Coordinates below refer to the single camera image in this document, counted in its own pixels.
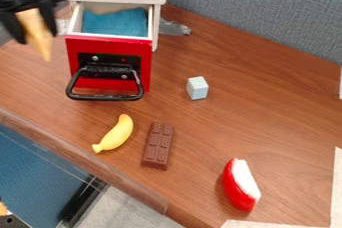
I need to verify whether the light blue block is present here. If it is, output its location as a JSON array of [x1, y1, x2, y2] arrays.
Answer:
[[185, 75, 210, 101]]

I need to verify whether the red drawer with black handle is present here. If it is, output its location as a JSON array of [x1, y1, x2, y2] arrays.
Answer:
[[64, 1, 162, 102]]

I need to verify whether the brown toy chocolate bar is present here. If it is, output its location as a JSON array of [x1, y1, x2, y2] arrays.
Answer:
[[140, 121, 176, 171]]

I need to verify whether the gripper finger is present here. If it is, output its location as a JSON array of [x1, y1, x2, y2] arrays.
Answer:
[[0, 9, 30, 45], [36, 0, 61, 38]]

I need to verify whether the blue cloth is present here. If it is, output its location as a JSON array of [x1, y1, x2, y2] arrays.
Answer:
[[80, 7, 150, 38]]

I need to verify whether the red and white toy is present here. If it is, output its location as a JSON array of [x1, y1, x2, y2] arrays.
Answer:
[[221, 157, 264, 213]]

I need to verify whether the yellow toy banana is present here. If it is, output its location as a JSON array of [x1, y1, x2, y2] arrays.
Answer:
[[90, 113, 135, 155]]

